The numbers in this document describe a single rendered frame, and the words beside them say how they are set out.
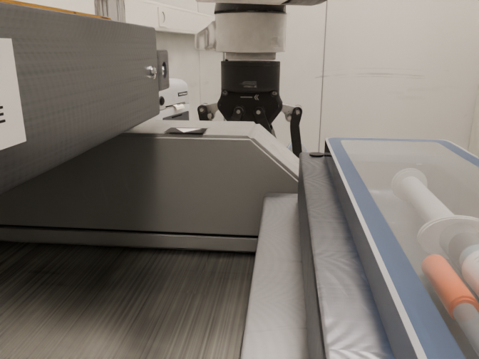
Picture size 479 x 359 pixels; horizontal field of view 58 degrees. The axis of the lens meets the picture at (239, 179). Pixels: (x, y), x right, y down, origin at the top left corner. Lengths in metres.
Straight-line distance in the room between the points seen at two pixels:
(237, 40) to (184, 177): 0.31
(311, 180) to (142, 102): 0.09
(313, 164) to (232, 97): 0.37
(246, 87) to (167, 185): 0.30
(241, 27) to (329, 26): 2.10
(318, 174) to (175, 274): 0.10
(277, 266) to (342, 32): 2.47
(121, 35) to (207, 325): 0.13
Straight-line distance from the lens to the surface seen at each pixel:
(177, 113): 1.24
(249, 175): 0.24
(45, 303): 0.23
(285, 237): 0.18
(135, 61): 0.20
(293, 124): 0.56
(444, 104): 2.67
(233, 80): 0.54
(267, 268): 0.16
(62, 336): 0.20
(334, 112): 2.63
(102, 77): 0.17
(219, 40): 0.55
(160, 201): 0.25
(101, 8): 0.25
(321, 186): 0.16
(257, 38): 0.52
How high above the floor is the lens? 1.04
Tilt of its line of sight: 17 degrees down
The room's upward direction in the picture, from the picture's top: straight up
